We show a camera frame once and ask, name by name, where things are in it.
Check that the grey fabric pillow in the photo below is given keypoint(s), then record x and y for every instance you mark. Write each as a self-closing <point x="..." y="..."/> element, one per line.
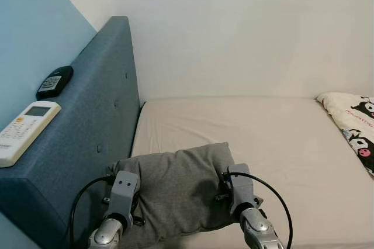
<point x="175" y="190"/>

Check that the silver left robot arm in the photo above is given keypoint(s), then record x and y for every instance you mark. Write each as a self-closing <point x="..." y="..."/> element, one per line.
<point x="106" y="236"/>

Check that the beige sheeted mattress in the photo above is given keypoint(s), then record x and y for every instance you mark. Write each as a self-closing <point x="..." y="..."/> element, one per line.
<point x="292" y="155"/>

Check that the blue fabric bed headboard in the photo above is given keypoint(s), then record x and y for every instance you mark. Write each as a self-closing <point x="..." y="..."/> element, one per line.
<point x="87" y="138"/>

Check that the white remote control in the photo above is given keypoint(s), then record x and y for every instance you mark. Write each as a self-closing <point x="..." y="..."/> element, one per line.
<point x="26" y="132"/>

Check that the black remote control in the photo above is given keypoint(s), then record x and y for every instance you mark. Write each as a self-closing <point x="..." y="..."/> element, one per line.
<point x="54" y="82"/>

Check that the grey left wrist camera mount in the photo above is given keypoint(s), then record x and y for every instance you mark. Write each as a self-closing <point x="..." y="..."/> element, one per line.
<point x="124" y="193"/>

